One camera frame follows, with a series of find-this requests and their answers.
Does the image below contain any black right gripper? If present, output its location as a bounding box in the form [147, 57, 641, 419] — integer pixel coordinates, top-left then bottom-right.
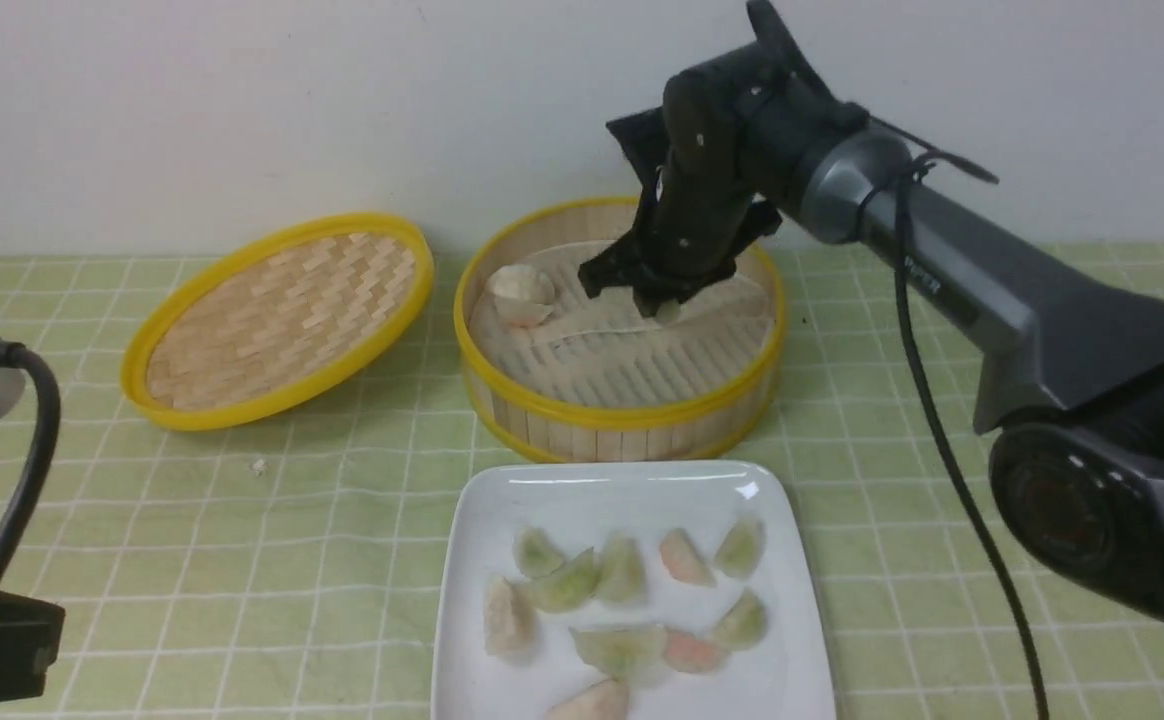
[579, 67, 783, 319]

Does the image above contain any black arm base block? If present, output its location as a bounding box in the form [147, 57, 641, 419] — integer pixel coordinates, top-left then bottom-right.
[0, 591, 66, 703]

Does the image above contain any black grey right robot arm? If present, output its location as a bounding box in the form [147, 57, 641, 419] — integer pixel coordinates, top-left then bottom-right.
[579, 1, 1164, 623]

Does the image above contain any white square plate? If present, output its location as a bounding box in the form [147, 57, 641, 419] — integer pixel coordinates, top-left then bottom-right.
[431, 459, 837, 719]

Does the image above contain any pink dumpling plate top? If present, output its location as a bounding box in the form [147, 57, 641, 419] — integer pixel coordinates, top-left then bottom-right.
[658, 527, 716, 589]

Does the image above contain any green dumpling plate centre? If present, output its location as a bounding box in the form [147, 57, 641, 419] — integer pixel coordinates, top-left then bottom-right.
[595, 533, 646, 605]

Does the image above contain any small green dumpling on plate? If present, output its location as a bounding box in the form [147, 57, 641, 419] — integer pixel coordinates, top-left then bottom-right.
[512, 527, 567, 580]

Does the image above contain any green dumpling plate centre-left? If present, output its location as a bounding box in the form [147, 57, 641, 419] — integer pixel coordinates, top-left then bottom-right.
[526, 548, 599, 614]

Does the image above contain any green dumpling plate right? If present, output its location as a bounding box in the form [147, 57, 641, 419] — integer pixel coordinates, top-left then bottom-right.
[707, 589, 769, 653]

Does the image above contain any pink dumpling plate lower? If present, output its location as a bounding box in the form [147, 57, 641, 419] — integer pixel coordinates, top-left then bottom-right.
[661, 628, 730, 675]

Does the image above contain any white dumpling plate left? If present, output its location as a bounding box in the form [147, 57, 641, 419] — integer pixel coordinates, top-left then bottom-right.
[483, 575, 537, 662]

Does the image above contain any pink white dumpling plate bottom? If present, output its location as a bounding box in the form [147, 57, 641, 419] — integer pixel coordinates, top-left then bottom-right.
[545, 678, 631, 720]

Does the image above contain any white steamer liner paper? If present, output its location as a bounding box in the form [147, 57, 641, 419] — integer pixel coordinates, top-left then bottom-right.
[467, 241, 778, 409]

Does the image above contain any bamboo steamer basket yellow rim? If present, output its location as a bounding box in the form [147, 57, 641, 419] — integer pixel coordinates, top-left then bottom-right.
[453, 197, 787, 462]

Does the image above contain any white pink dumpling in steamer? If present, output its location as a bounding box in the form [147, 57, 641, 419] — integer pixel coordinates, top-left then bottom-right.
[485, 264, 556, 327]

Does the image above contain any large pale green dumpling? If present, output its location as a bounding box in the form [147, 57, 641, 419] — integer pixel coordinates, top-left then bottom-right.
[569, 623, 668, 680]

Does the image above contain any bamboo steamer lid yellow rim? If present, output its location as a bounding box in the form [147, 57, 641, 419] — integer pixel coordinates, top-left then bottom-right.
[119, 213, 435, 432]

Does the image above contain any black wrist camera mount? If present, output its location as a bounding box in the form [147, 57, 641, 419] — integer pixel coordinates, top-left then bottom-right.
[605, 106, 670, 187]

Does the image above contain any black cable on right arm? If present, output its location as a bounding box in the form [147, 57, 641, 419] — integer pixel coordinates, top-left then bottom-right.
[867, 115, 1053, 720]

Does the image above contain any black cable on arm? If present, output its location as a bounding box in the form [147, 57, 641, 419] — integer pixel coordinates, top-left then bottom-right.
[867, 115, 1053, 720]
[0, 335, 63, 691]

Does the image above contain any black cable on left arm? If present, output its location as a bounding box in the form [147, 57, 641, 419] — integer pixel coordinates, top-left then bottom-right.
[0, 335, 63, 691]

